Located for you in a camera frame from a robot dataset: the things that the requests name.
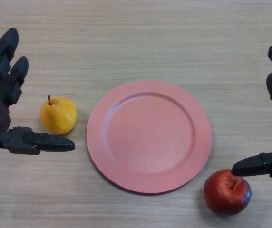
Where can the red apple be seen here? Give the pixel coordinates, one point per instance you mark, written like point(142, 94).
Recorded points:
point(226, 194)

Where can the yellow pear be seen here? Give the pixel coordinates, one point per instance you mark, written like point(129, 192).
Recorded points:
point(57, 116)

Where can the pink round plate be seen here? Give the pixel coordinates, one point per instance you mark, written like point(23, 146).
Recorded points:
point(164, 142)

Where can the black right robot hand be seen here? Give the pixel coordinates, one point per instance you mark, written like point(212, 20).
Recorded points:
point(257, 166)

